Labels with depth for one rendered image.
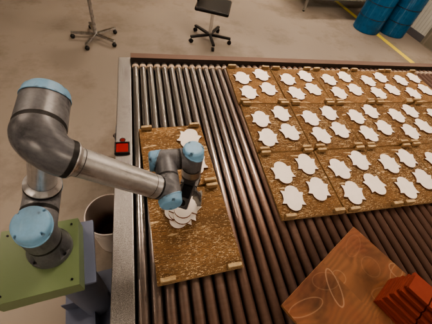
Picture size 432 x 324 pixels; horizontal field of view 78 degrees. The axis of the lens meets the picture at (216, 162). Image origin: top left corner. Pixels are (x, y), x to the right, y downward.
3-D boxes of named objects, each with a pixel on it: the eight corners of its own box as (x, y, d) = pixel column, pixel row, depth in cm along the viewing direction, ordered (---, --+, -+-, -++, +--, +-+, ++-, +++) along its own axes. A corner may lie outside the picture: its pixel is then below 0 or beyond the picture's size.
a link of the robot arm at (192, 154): (179, 139, 94) (203, 138, 96) (178, 159, 102) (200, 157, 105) (182, 157, 89) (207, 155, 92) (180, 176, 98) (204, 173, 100)
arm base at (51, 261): (28, 275, 94) (17, 267, 87) (26, 236, 102) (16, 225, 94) (75, 260, 100) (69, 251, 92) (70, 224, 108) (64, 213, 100)
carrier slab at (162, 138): (146, 193, 126) (146, 191, 125) (139, 130, 150) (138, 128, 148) (217, 184, 136) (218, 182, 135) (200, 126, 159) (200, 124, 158)
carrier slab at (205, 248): (157, 287, 102) (157, 285, 101) (146, 195, 126) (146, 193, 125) (242, 267, 112) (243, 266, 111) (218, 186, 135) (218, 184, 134)
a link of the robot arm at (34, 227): (18, 258, 88) (0, 243, 78) (26, 220, 96) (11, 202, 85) (60, 252, 92) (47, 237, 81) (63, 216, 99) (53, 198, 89)
